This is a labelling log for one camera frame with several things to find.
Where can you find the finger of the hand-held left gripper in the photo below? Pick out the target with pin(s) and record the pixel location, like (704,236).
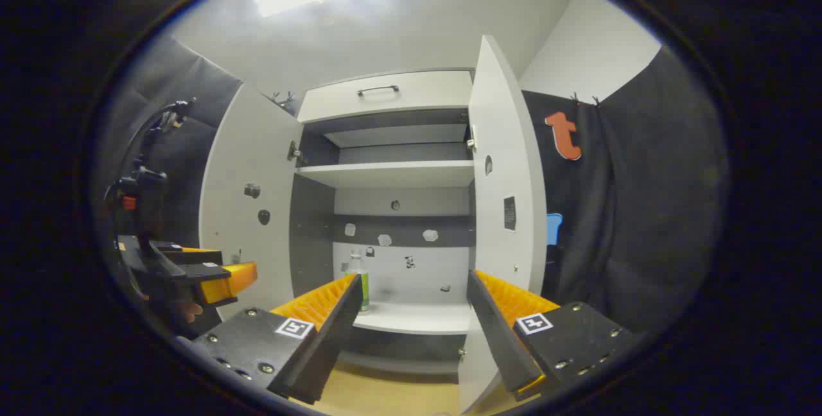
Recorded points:
(225,281)
(189,255)

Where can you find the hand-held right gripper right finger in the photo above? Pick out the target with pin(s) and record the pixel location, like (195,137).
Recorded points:
(498,339)

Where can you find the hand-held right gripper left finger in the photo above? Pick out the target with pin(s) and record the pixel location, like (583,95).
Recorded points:
(334,332)

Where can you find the clear bottle green label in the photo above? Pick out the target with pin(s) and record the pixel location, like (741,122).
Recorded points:
(357,269)

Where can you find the white cabinet door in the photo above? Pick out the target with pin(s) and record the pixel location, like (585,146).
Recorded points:
(247,146)
(507,121)

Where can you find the white cabinet shelf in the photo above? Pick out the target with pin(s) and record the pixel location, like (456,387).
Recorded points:
(392,174)
(417,316)

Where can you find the metal door hinge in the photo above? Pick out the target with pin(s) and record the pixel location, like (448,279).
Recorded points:
(471,141)
(295,151)

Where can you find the white cabinet drawer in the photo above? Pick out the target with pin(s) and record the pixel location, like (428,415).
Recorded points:
(417,92)

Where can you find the black backdrop cloth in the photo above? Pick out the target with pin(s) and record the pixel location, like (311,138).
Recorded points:
(642,210)

